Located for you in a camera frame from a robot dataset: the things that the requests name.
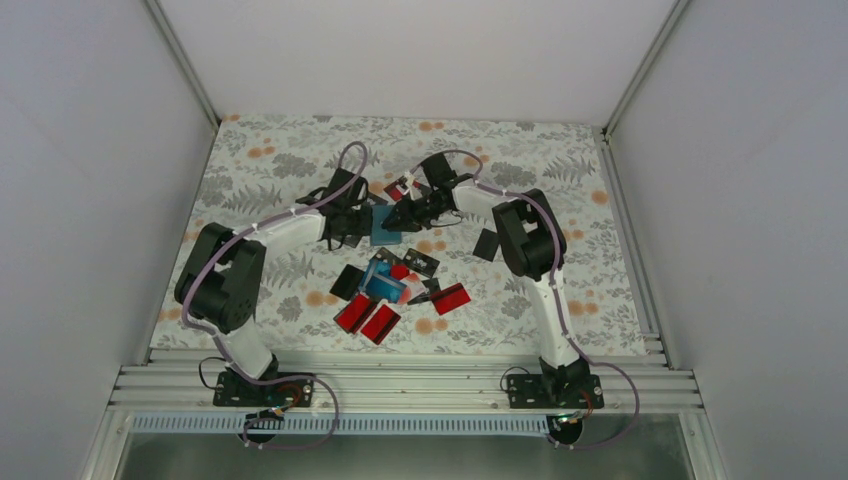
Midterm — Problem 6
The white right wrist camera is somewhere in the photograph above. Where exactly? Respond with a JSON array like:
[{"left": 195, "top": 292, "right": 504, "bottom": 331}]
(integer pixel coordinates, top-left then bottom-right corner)
[{"left": 398, "top": 175, "right": 422, "bottom": 200}]

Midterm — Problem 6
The aluminium frame rail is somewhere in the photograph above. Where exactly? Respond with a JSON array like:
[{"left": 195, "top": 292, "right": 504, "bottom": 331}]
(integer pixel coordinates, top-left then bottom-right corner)
[{"left": 108, "top": 349, "right": 704, "bottom": 414}]

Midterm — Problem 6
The large red striped card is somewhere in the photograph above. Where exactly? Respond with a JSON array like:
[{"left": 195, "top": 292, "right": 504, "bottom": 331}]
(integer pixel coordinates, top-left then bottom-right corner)
[{"left": 384, "top": 180, "right": 409, "bottom": 202}]

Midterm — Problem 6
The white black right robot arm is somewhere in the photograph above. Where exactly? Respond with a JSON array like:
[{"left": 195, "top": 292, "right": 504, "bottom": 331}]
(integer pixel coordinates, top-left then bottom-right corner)
[{"left": 382, "top": 152, "right": 591, "bottom": 407}]

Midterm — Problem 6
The black card with gold chip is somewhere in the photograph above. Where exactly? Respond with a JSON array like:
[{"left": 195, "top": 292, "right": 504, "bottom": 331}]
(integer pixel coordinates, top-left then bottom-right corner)
[{"left": 403, "top": 248, "right": 440, "bottom": 278}]

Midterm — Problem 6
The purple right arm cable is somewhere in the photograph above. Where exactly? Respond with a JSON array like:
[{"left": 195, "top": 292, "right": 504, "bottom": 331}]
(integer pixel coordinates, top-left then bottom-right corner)
[{"left": 410, "top": 148, "right": 642, "bottom": 453}]

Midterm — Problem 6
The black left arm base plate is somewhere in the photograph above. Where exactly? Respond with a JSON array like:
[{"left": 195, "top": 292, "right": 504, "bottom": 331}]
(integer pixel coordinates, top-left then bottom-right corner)
[{"left": 212, "top": 370, "right": 314, "bottom": 408}]

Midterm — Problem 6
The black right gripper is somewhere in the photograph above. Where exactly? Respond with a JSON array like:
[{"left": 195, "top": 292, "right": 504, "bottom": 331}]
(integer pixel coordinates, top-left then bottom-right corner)
[{"left": 382, "top": 192, "right": 449, "bottom": 233}]

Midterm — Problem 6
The floral patterned table mat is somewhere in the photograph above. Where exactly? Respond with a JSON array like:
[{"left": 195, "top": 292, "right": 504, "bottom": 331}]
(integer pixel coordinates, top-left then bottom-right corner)
[{"left": 150, "top": 113, "right": 647, "bottom": 357}]

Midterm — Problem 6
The plain black card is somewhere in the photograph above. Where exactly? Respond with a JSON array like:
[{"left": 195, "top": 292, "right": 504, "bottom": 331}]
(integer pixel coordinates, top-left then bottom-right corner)
[{"left": 472, "top": 229, "right": 500, "bottom": 262}]

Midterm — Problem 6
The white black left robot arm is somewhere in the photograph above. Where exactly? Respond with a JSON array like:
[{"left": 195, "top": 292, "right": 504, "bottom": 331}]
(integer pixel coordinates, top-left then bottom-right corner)
[{"left": 174, "top": 168, "right": 370, "bottom": 405}]

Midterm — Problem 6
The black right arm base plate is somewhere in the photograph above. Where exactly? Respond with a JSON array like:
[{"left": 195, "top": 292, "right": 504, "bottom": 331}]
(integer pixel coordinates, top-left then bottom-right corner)
[{"left": 504, "top": 373, "right": 605, "bottom": 410}]

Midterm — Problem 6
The blue leather card holder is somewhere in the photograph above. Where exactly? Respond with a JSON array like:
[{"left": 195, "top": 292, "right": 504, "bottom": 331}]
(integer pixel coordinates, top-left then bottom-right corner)
[{"left": 369, "top": 203, "right": 405, "bottom": 248}]

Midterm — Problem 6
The red striped card right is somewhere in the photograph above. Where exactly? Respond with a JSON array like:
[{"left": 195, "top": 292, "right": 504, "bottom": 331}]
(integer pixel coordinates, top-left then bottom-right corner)
[{"left": 430, "top": 283, "right": 471, "bottom": 315}]

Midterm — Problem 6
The red card front left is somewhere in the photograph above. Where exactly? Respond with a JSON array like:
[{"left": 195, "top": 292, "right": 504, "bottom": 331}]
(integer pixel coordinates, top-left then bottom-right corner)
[{"left": 334, "top": 293, "right": 379, "bottom": 334}]

